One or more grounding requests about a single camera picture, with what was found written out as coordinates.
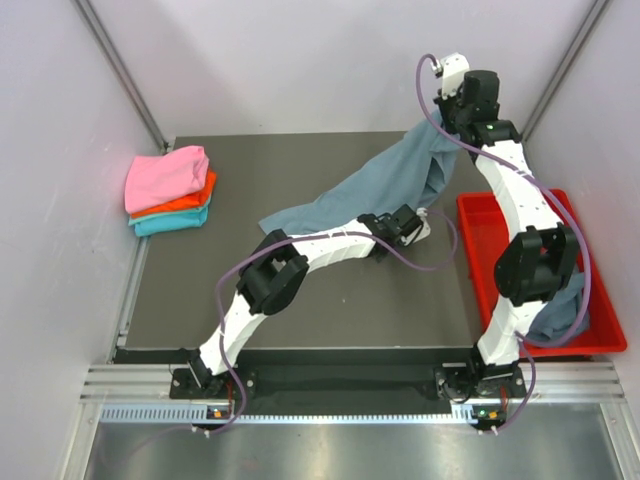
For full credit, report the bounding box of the grey-blue polo shirt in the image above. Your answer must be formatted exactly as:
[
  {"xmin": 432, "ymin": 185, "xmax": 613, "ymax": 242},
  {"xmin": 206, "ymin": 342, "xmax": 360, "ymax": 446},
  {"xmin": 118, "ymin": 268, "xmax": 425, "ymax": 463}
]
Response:
[{"xmin": 258, "ymin": 120, "xmax": 459, "ymax": 235}]

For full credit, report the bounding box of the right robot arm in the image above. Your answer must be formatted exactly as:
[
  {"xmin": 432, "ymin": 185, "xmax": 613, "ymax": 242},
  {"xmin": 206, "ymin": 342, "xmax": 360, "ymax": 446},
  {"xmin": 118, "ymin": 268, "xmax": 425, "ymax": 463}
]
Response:
[{"xmin": 435, "ymin": 64, "xmax": 580, "ymax": 396}]

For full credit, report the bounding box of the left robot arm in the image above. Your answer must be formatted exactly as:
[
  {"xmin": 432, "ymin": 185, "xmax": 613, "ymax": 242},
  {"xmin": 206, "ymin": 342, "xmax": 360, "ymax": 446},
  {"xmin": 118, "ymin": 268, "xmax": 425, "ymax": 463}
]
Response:
[{"xmin": 188, "ymin": 205, "xmax": 430, "ymax": 397}]

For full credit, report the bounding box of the red plastic bin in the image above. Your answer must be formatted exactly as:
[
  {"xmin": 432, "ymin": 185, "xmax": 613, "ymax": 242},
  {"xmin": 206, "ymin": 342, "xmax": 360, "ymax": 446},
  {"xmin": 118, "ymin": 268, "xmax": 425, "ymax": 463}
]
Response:
[{"xmin": 456, "ymin": 192, "xmax": 627, "ymax": 358}]

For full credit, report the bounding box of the grey-blue shirt in bin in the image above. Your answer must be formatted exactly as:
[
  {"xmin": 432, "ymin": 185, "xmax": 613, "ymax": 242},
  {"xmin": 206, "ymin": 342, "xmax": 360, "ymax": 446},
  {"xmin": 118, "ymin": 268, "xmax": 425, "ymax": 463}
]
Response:
[{"xmin": 526, "ymin": 270, "xmax": 585, "ymax": 344}]

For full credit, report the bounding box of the folded teal t-shirt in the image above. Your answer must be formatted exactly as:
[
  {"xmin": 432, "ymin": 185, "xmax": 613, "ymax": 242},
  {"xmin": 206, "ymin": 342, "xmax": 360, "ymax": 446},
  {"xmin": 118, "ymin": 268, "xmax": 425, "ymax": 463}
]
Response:
[{"xmin": 128, "ymin": 206, "xmax": 209, "ymax": 237}]

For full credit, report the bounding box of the folded orange t-shirt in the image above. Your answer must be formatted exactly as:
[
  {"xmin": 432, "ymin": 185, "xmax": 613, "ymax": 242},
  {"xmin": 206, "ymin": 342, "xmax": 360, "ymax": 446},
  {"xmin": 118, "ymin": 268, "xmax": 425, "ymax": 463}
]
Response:
[{"xmin": 131, "ymin": 170, "xmax": 217, "ymax": 219}]

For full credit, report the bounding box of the folded pink t-shirt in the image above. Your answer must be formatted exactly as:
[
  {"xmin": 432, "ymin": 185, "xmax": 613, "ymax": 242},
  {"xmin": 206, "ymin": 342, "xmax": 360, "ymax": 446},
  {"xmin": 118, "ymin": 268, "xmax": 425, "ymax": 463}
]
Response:
[{"xmin": 124, "ymin": 146, "xmax": 209, "ymax": 214}]

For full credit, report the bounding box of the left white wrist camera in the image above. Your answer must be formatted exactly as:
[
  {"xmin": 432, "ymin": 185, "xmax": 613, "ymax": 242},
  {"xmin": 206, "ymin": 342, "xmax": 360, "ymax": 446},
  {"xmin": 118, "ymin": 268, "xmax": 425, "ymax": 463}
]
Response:
[{"xmin": 411, "ymin": 207, "xmax": 431, "ymax": 244}]

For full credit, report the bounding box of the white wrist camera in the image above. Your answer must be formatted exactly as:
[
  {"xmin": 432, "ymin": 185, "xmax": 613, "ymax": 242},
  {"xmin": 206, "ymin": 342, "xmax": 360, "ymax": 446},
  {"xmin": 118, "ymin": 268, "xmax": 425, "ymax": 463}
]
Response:
[
  {"xmin": 433, "ymin": 52, "xmax": 470, "ymax": 99},
  {"xmin": 411, "ymin": 207, "xmax": 431, "ymax": 244}
]

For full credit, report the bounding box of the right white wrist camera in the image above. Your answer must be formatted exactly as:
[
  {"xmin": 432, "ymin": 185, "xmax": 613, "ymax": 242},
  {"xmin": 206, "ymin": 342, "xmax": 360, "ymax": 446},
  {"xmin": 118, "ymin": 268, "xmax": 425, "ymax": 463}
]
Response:
[{"xmin": 433, "ymin": 52, "xmax": 470, "ymax": 99}]

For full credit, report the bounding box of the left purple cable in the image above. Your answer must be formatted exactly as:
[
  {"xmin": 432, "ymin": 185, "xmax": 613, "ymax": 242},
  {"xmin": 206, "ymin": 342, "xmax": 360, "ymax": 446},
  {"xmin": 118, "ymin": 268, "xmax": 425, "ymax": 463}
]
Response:
[{"xmin": 214, "ymin": 208, "xmax": 459, "ymax": 436}]

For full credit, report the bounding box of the purple cable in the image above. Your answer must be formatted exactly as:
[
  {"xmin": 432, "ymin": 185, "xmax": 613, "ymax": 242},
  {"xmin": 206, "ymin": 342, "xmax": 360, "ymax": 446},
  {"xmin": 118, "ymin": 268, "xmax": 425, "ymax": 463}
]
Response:
[
  {"xmin": 214, "ymin": 208, "xmax": 459, "ymax": 436},
  {"xmin": 417, "ymin": 53, "xmax": 594, "ymax": 434}
]

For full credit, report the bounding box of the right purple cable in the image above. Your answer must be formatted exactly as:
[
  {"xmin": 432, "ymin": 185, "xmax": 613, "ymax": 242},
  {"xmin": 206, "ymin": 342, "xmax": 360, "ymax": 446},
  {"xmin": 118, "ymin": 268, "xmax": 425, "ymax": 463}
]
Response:
[{"xmin": 417, "ymin": 53, "xmax": 594, "ymax": 434}]

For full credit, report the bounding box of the grey slotted cable duct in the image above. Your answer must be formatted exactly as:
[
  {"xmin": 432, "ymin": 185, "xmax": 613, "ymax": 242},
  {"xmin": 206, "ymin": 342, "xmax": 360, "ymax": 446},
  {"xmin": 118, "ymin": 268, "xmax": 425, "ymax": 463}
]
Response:
[{"xmin": 99, "ymin": 403, "xmax": 499, "ymax": 426}]

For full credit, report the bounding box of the aluminium frame rail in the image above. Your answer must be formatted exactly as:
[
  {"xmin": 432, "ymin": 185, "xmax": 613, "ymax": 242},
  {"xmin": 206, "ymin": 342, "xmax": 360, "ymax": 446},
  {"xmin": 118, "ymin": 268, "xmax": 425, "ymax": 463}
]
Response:
[{"xmin": 80, "ymin": 361, "xmax": 626, "ymax": 404}]

